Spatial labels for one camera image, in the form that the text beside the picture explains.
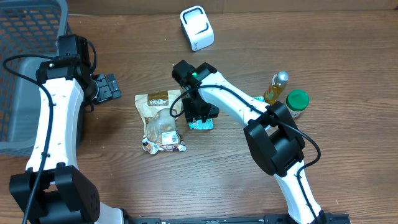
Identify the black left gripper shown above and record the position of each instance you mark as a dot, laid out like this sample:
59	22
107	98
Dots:
110	89

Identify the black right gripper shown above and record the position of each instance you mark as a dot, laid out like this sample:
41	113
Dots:
193	114

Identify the teal white snack packet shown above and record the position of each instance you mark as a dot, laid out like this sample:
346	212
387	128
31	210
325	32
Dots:
200	125

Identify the beige brown paper pouch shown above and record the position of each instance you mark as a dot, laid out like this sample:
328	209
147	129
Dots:
154	110

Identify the brown patterned snack packet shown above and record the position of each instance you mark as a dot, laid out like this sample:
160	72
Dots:
169	141

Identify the green white tissue pack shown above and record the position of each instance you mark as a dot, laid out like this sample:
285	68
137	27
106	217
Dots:
259	98

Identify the clear bottle yellow liquid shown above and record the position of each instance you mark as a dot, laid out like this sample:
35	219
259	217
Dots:
277	86

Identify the green lid white jar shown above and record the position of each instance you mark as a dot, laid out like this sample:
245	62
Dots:
297	101

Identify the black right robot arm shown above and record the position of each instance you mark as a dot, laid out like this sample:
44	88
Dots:
274	140

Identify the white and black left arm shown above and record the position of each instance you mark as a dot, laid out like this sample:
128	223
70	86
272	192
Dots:
52	189

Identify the white barcode scanner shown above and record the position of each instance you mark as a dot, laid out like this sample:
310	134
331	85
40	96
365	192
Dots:
197	28

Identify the grey plastic mesh basket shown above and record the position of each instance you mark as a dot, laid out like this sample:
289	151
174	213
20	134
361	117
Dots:
29	33

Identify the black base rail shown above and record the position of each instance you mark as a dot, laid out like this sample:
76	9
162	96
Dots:
327	218

